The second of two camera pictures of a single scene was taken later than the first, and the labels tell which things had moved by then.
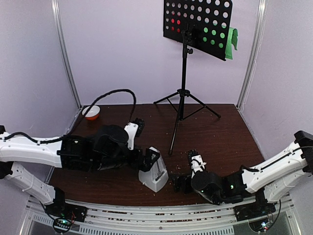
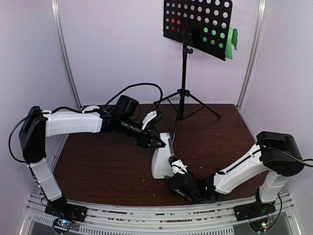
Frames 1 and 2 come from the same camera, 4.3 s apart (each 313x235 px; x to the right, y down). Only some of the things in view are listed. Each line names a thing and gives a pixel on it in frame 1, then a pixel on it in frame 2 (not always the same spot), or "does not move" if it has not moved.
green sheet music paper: [232, 39] does not move
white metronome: [157, 175] -> [160, 166]
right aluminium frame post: [261, 20] does not move
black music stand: [203, 25] does not move
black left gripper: [137, 165] -> [145, 140]
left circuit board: [62, 225] does not move
